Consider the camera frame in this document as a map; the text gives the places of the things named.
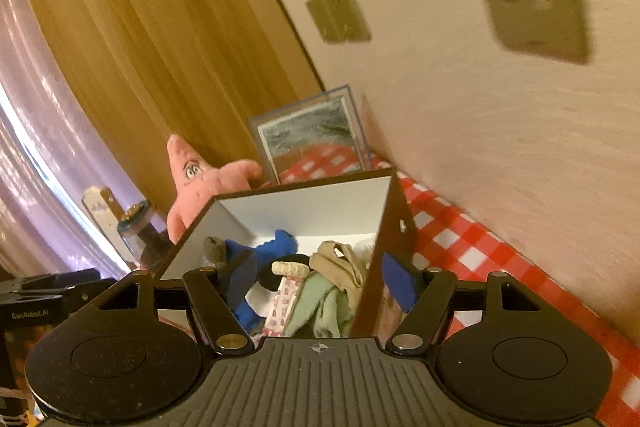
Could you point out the pink patterned packet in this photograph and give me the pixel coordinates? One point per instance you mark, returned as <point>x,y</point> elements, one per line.
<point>282,307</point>

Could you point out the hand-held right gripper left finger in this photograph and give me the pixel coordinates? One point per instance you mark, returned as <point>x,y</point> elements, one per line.
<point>242,278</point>

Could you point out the brown cardboard box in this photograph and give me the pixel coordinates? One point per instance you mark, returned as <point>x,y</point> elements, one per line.
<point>300,212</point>

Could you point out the white wooden chair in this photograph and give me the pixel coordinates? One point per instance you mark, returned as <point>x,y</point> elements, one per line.
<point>102,207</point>

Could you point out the wooden door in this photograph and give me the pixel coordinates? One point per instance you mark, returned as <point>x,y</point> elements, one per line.
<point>150,32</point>

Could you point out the framed picture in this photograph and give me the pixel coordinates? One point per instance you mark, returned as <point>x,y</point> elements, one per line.
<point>310,132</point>

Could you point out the beige stocking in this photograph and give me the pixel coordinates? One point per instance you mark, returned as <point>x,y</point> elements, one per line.
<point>330,267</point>

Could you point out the dark glass jar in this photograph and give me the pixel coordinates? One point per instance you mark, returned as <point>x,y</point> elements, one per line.
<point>140,237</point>

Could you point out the green cloth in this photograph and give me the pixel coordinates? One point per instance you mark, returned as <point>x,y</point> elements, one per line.
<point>315,307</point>

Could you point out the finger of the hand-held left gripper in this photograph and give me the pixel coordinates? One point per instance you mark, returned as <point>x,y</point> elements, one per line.
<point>60,279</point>
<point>85,292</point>

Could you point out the red checked tablecloth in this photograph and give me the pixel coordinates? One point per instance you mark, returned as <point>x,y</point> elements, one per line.
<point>475,247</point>

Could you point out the pink starfish plush toy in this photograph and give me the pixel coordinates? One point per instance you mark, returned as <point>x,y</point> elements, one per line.
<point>200,197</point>

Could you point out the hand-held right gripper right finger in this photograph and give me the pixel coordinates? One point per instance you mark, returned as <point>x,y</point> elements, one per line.
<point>397,282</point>

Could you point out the pale sheer curtain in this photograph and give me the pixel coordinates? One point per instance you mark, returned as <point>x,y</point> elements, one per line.
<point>40,132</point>

